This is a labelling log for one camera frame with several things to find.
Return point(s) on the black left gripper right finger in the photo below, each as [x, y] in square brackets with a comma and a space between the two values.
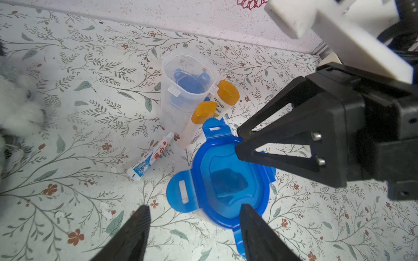
[259, 240]

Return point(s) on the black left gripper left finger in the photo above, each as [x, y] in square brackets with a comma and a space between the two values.
[130, 243]

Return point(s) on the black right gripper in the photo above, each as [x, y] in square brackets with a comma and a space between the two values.
[336, 126]

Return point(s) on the yellow cap bottle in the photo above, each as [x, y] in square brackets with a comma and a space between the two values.
[193, 131]
[226, 95]

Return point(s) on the clear plastic container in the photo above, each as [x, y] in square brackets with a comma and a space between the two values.
[177, 104]

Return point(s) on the cream box green window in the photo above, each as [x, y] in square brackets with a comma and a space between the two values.
[329, 58]

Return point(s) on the small toothpaste tube left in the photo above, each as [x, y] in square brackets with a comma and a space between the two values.
[138, 170]

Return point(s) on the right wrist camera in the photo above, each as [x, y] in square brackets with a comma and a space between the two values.
[353, 45]

